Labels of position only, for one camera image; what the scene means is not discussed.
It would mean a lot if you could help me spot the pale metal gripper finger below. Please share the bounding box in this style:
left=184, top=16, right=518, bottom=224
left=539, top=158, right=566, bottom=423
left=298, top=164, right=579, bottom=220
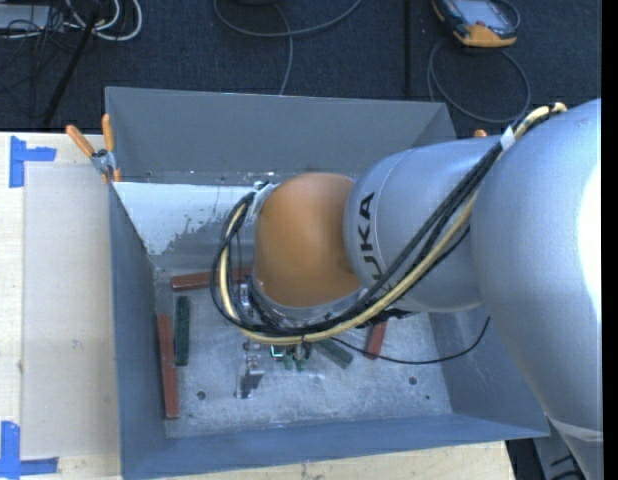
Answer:
left=235, top=353, right=252, bottom=401
left=249, top=353, right=267, bottom=394

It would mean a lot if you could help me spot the dark green flat block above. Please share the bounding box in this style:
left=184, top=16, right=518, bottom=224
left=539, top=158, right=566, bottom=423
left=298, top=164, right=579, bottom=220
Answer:
left=326, top=337, right=354, bottom=370
left=174, top=295, right=192, bottom=367

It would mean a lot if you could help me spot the red-brown flat block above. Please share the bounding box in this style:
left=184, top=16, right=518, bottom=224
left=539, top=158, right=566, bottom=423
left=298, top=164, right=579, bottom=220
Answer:
left=170, top=268, right=253, bottom=292
left=363, top=319, right=389, bottom=361
left=155, top=313, right=182, bottom=421

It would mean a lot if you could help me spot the pale flat board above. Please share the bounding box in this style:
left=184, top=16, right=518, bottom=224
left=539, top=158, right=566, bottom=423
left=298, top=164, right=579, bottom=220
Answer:
left=19, top=161, right=121, bottom=462

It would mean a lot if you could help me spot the grey metal bin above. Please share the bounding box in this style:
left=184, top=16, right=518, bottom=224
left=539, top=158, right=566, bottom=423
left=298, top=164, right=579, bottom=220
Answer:
left=104, top=86, right=552, bottom=480

